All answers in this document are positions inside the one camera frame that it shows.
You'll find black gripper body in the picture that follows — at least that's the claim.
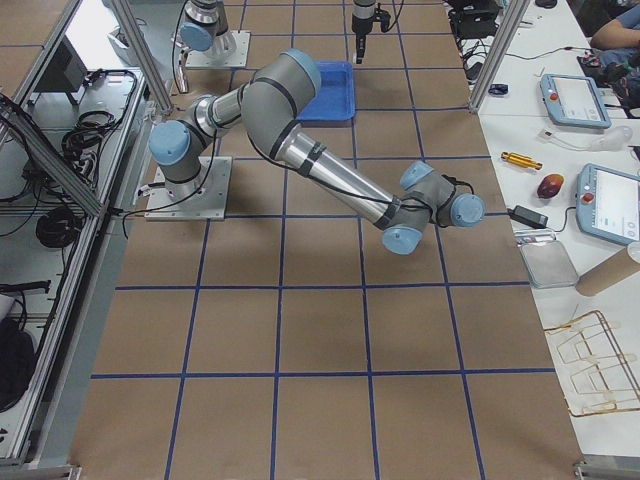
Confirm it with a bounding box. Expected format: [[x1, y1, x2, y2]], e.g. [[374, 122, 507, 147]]
[[351, 0, 391, 35]]

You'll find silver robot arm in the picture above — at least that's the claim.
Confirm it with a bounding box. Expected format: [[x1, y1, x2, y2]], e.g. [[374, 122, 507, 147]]
[[174, 1, 401, 66], [148, 48, 485, 255]]

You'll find blue plastic tray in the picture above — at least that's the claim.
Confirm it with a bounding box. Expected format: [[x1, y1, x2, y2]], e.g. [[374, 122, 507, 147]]
[[297, 61, 355, 122]]

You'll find gold metal cylinder tool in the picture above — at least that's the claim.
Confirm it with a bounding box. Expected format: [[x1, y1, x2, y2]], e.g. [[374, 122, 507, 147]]
[[500, 152, 543, 171]]

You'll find far teach pendant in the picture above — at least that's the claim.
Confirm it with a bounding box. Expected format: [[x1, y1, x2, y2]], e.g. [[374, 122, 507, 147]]
[[539, 74, 611, 129]]

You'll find teach pendant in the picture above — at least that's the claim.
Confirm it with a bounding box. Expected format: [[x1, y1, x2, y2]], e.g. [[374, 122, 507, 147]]
[[576, 164, 639, 245], [539, 74, 611, 129]]

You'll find black power adapter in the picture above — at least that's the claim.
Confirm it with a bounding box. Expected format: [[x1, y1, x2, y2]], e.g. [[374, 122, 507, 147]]
[[507, 205, 548, 229]]

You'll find red mango fruit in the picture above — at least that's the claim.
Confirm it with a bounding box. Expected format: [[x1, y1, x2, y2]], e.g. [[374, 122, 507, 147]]
[[536, 173, 564, 199]]

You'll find seated person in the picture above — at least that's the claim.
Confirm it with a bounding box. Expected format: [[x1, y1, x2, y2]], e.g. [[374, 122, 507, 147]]
[[590, 6, 639, 50]]

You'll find black monitor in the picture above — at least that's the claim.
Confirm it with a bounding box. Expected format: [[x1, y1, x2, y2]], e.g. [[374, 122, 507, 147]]
[[34, 36, 88, 105]]

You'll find near teach pendant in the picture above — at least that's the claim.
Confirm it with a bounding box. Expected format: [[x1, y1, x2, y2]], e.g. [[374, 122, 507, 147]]
[[576, 164, 639, 245]]

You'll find cardboard tube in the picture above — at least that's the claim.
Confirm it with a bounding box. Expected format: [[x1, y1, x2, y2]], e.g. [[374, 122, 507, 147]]
[[575, 241, 639, 296]]

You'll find aluminium frame post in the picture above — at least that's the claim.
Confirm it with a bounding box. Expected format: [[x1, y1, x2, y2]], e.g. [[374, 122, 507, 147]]
[[468, 0, 529, 113]]

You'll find aluminium frame rail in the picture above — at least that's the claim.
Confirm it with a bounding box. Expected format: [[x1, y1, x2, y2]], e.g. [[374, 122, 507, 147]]
[[1, 94, 105, 217]]

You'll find black cable bundle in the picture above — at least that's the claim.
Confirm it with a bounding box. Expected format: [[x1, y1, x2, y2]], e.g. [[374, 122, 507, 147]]
[[35, 205, 81, 249]]

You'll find gold wire rack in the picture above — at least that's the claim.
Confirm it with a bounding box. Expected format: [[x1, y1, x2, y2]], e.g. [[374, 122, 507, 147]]
[[544, 310, 639, 418]]

